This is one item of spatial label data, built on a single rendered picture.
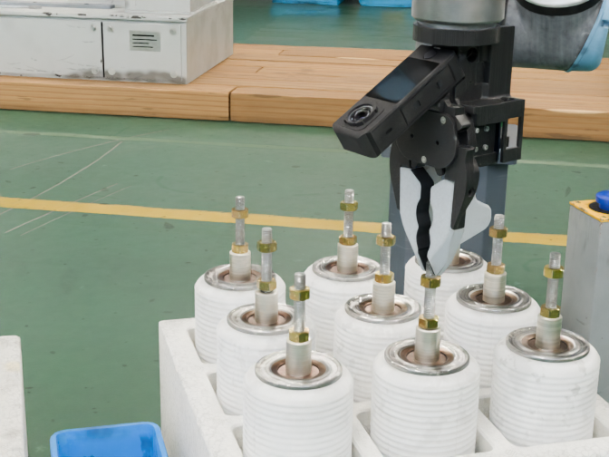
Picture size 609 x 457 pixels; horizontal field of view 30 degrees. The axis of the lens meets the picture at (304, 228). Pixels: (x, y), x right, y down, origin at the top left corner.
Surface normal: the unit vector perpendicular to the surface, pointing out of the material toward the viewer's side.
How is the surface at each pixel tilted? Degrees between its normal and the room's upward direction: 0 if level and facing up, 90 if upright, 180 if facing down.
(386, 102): 32
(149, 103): 90
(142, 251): 0
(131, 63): 90
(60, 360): 0
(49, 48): 90
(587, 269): 90
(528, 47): 115
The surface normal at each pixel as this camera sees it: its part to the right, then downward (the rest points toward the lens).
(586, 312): -0.96, 0.07
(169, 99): -0.18, 0.30
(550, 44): -0.30, 0.72
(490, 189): 0.57, 0.26
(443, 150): -0.79, 0.18
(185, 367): 0.02, -0.95
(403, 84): -0.43, -0.72
